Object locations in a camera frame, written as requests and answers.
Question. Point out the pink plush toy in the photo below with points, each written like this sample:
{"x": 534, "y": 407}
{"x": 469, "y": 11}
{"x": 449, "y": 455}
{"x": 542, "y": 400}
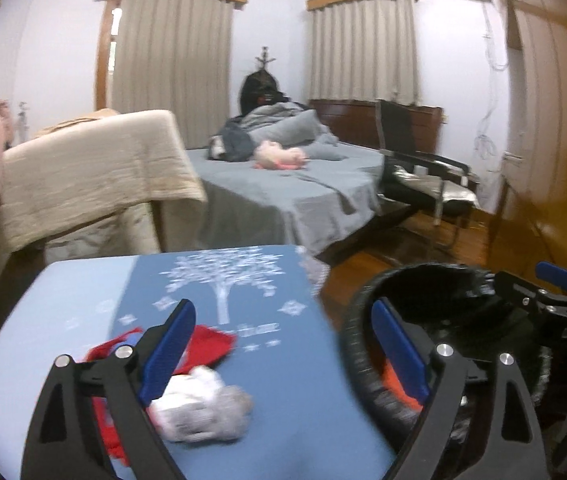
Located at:
{"x": 278, "y": 156}

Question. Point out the bed with grey sheet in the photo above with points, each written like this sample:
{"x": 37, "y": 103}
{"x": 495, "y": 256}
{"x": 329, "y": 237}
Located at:
{"x": 273, "y": 200}

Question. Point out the red cloth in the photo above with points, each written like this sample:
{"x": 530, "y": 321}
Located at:
{"x": 208, "y": 345}

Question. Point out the dark grey garment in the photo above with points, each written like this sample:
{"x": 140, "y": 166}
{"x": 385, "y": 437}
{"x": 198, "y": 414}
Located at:
{"x": 236, "y": 145}

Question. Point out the grey quilted mat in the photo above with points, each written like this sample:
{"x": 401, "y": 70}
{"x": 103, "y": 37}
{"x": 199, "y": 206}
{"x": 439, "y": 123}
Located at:
{"x": 316, "y": 270}

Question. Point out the narrow beige curtain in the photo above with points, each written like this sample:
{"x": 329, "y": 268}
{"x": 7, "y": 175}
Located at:
{"x": 363, "y": 50}

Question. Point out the silver seat cushion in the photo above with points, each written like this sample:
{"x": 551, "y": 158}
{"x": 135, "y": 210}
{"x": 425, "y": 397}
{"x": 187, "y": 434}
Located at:
{"x": 428, "y": 185}

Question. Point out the black office chair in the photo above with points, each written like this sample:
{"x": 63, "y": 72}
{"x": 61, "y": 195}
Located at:
{"x": 396, "y": 125}

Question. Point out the white wall hook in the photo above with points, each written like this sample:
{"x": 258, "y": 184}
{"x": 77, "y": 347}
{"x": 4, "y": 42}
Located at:
{"x": 23, "y": 120}

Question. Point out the blue tree print tablecloth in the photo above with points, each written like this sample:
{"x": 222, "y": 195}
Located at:
{"x": 273, "y": 360}

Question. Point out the wide beige curtain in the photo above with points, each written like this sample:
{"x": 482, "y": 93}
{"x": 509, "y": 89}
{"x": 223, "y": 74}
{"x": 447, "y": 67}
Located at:
{"x": 173, "y": 60}

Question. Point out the dark wooden headboard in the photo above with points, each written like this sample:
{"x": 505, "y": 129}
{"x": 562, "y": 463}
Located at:
{"x": 348, "y": 120}

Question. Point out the grey duvet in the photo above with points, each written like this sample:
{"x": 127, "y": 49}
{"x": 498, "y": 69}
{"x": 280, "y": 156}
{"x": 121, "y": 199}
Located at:
{"x": 288, "y": 127}

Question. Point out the beige quilted blanket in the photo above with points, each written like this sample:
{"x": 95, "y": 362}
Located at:
{"x": 93, "y": 170}

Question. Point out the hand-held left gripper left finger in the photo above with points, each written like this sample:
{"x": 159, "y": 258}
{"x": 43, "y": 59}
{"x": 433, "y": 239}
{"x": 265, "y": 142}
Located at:
{"x": 168, "y": 350}

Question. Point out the wooden wardrobe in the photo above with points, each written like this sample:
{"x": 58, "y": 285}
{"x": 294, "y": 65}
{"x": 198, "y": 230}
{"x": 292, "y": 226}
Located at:
{"x": 553, "y": 135}

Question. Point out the wooden window frame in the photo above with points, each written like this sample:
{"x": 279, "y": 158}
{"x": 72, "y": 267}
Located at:
{"x": 103, "y": 55}

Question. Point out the trash bin with black bag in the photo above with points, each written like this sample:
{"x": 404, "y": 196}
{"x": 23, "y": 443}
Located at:
{"x": 358, "y": 360}

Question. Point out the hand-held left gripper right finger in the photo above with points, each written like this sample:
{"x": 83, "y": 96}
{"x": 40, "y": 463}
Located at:
{"x": 398, "y": 350}

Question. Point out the orange foam net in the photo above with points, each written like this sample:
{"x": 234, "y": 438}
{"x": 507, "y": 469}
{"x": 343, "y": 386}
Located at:
{"x": 393, "y": 387}

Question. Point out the wooden coat rack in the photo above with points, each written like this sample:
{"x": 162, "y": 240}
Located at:
{"x": 264, "y": 57}

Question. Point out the white grey cloth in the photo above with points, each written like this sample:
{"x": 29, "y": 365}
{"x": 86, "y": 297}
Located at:
{"x": 198, "y": 405}

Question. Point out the tan folded cloth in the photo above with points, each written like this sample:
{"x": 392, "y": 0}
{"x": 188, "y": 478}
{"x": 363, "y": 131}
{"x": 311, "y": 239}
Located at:
{"x": 88, "y": 117}

